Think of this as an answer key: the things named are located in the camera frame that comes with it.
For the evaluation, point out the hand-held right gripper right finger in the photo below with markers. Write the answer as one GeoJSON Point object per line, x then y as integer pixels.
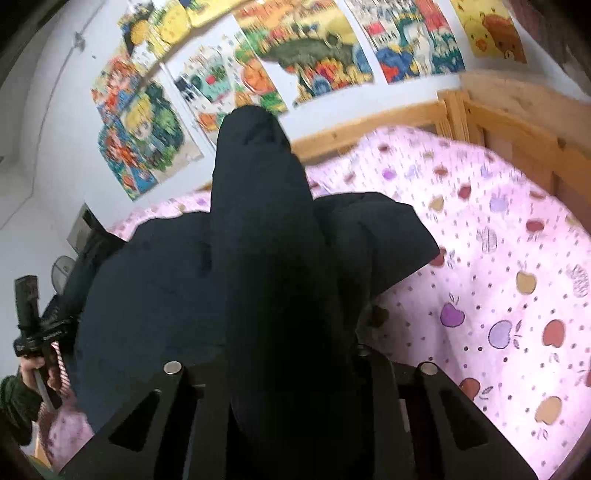
{"type": "Point", "coordinates": [381, 406]}

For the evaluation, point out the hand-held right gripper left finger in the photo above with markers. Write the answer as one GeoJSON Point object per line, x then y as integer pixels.
{"type": "Point", "coordinates": [212, 424]}

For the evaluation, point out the black padded jacket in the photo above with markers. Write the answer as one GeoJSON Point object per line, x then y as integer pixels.
{"type": "Point", "coordinates": [268, 277]}

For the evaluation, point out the person's left forearm green sleeve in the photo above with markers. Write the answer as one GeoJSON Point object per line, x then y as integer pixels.
{"type": "Point", "coordinates": [18, 406]}

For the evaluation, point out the person's left hand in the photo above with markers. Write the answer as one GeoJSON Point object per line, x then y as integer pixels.
{"type": "Point", "coordinates": [32, 369]}

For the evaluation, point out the white round fan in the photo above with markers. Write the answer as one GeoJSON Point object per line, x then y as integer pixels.
{"type": "Point", "coordinates": [62, 273]}

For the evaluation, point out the pink apple-print bedsheet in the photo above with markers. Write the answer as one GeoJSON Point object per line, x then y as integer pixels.
{"type": "Point", "coordinates": [485, 258]}

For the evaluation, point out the grey wall box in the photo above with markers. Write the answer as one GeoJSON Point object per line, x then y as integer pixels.
{"type": "Point", "coordinates": [81, 228]}

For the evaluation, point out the large colourful cartoon wall poster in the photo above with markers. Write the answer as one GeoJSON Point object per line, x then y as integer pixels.
{"type": "Point", "coordinates": [138, 134]}

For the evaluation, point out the white-ground cartoon wall poster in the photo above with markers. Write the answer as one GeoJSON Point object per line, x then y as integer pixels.
{"type": "Point", "coordinates": [217, 83]}

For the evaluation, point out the wooden bed frame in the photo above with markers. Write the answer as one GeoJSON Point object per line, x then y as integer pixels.
{"type": "Point", "coordinates": [521, 124]}

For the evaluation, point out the yellow cartoon wall poster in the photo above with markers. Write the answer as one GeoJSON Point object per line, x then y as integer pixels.
{"type": "Point", "coordinates": [166, 23]}

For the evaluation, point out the orange and green wall poster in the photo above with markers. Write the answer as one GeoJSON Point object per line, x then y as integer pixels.
{"type": "Point", "coordinates": [309, 50]}

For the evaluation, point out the blue and white wall poster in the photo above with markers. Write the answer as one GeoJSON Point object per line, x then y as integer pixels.
{"type": "Point", "coordinates": [406, 41]}

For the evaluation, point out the yellow bear wall poster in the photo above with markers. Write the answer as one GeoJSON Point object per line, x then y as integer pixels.
{"type": "Point", "coordinates": [491, 30]}

